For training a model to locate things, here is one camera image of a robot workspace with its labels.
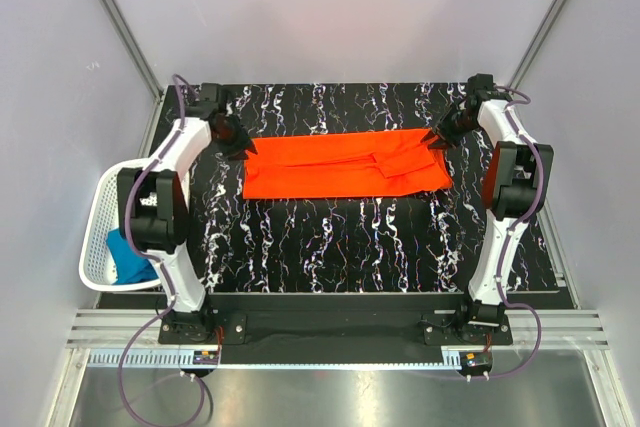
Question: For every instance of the orange t-shirt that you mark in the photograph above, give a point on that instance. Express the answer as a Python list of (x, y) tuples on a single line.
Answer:
[(392, 163)]

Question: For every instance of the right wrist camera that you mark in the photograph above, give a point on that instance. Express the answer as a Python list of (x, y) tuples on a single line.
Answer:
[(481, 88)]

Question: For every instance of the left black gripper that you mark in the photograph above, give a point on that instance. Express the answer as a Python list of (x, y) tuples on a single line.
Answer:
[(237, 151)]

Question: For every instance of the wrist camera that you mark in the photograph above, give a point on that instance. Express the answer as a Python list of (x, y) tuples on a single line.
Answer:
[(481, 88), (206, 102)]

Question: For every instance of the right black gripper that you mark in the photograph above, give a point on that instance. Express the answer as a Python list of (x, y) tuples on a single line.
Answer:
[(440, 144)]

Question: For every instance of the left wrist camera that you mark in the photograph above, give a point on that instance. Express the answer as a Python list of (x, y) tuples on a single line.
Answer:
[(206, 102)]

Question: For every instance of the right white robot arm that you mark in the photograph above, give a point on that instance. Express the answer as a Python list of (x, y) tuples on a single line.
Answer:
[(513, 190)]

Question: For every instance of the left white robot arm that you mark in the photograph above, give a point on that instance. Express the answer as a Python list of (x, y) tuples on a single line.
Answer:
[(153, 208)]

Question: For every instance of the blue t-shirt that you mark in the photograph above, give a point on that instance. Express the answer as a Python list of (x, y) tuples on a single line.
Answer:
[(130, 268)]

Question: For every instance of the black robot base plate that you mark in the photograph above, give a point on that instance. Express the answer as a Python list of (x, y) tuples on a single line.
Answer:
[(365, 325)]

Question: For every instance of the white plastic laundry basket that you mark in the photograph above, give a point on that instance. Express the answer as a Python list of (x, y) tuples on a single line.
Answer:
[(97, 269)]

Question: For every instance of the slotted cable duct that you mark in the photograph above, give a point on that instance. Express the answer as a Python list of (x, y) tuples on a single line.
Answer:
[(236, 358)]

